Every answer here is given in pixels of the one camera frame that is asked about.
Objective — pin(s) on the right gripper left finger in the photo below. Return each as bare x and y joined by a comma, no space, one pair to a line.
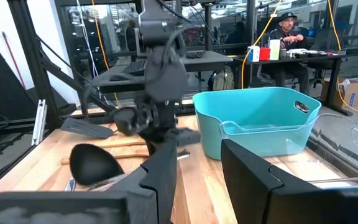
148,199

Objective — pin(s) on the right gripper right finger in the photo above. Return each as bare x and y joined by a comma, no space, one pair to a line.
253,193

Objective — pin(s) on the black plastic ladle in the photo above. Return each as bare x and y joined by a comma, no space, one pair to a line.
95,165

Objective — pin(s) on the black slotted spatula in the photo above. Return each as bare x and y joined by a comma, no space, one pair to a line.
85,127

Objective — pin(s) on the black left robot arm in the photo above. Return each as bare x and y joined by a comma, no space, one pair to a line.
163,77

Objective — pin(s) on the black computer mouse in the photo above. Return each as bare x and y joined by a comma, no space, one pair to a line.
119,77

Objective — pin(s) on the black keyboard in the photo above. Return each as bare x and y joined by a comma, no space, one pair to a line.
137,67

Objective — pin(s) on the grey desk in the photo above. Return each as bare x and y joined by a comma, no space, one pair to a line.
104,83
210,60

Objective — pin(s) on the black folded object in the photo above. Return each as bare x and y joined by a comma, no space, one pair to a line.
195,54

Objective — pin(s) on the beige backpack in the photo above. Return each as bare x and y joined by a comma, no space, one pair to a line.
224,81

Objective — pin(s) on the green plastic bin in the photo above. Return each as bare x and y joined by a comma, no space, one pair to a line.
253,112

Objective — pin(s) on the clear plastic bin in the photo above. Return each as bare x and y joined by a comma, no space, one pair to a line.
346,146

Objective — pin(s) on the blue and white box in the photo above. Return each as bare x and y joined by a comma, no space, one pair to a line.
253,53

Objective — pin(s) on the red cup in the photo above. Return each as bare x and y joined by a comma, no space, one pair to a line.
264,53

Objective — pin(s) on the cardboard box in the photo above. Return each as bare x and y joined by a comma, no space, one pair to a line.
346,93

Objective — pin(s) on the white container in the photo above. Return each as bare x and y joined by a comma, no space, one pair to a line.
275,49

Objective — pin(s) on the black desk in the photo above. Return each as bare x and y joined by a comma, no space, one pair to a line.
322,57

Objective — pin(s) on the red stick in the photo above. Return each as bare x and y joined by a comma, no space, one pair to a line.
12,59

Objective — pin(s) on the person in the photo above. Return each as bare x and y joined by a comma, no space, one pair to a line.
286,34

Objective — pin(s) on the silver aluminium bracket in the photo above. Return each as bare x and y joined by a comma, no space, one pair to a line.
39,121

